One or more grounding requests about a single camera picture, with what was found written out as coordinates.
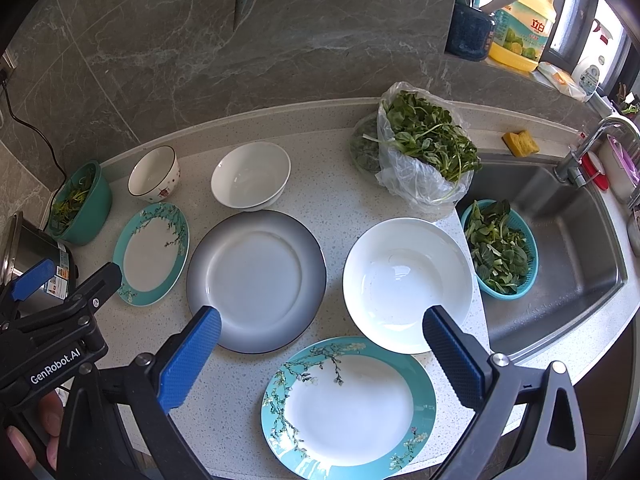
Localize small teal floral plate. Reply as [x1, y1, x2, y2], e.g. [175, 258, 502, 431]
[113, 202, 190, 307]

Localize white deep plate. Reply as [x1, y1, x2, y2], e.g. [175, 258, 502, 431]
[342, 218, 475, 354]

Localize grey gradient dinner plate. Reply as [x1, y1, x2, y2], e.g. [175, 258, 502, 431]
[186, 210, 326, 354]

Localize white bowl red flowers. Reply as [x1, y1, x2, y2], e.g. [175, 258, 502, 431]
[128, 145, 180, 204]

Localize white ceramic bowl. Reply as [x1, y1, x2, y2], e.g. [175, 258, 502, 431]
[210, 142, 292, 211]

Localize person's left hand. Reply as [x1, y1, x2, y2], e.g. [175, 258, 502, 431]
[5, 391, 65, 470]

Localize stainless steel cooker pot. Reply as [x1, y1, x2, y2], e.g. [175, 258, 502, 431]
[1, 211, 78, 316]

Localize green bowl with vegetables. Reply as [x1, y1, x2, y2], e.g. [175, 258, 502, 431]
[46, 160, 112, 246]

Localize teal colander with greens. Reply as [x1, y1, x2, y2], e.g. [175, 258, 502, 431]
[461, 200, 539, 301]

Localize stainless steel sink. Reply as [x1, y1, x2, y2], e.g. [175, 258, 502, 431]
[457, 154, 628, 361]

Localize chrome faucet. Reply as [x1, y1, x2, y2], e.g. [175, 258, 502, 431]
[554, 115, 639, 188]

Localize plastic bag of greens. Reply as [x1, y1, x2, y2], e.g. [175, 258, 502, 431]
[349, 81, 480, 220]

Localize yellow sponge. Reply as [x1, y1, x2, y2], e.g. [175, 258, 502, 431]
[502, 130, 539, 158]

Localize red round brush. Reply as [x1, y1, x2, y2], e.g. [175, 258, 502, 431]
[580, 151, 610, 191]

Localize dark blue utensil holder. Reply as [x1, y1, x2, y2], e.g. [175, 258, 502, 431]
[446, 3, 496, 62]

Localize yellow dish soap bottle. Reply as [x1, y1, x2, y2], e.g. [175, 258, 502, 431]
[488, 0, 556, 73]

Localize black power cable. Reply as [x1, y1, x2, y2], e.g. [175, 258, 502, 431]
[0, 66, 68, 181]

